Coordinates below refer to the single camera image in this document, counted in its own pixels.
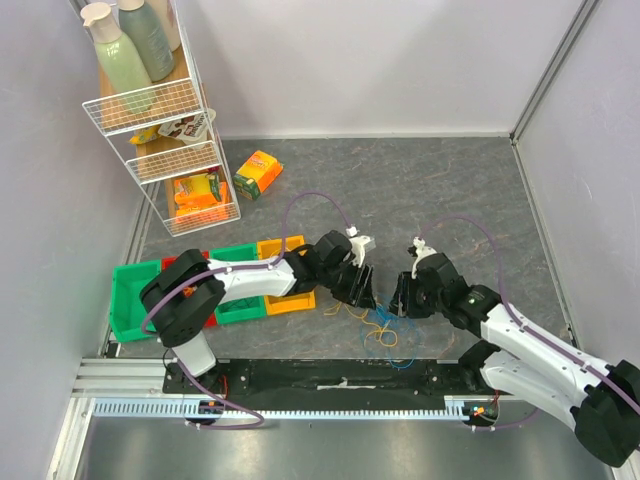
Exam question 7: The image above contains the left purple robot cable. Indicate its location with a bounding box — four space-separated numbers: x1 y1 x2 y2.
140 191 354 336

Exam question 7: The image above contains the white cable duct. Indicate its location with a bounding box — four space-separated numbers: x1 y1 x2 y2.
92 394 474 420

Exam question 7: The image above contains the orange yellow box in rack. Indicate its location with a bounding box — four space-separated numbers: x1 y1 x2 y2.
173 171 235 227

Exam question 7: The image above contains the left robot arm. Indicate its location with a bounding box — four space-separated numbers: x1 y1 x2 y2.
139 230 376 393

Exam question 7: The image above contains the far left green bin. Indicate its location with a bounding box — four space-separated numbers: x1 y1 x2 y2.
109 260 161 343

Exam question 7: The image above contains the red bin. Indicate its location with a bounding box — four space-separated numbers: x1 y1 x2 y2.
161 251 217 328

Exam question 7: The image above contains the white snack pouch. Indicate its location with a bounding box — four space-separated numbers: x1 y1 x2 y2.
158 108 216 146

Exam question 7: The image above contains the blue cable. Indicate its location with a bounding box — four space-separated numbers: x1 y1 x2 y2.
358 294 419 371

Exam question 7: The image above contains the orange juice carton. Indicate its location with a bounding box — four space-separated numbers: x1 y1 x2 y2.
233 150 284 200

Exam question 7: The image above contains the aluminium corner post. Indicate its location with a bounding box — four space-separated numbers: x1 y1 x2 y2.
509 0 601 144

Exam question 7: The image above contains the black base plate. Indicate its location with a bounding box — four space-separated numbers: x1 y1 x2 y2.
162 357 501 412

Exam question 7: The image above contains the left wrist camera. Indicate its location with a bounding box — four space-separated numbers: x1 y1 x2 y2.
346 226 376 268

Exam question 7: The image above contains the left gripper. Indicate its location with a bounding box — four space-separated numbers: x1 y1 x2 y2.
319 256 376 310

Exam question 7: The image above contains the grey green bottle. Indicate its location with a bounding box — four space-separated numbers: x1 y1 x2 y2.
117 0 175 82

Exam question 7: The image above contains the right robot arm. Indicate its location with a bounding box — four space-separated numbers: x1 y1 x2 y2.
389 246 639 468

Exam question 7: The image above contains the light green bottle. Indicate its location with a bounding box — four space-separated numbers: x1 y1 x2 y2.
80 2 153 114

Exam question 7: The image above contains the white wire shelf rack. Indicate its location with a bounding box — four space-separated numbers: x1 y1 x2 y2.
78 1 241 236

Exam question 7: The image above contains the orange bin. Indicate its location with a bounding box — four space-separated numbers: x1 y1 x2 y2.
256 235 316 316

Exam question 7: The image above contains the green bin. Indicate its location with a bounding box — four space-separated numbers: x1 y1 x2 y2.
209 243 267 325
109 260 161 343

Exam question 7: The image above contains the yellow snack bag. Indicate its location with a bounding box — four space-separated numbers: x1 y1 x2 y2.
129 125 160 146

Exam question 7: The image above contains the pink bottle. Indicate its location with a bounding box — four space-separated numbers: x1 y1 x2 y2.
147 0 181 52

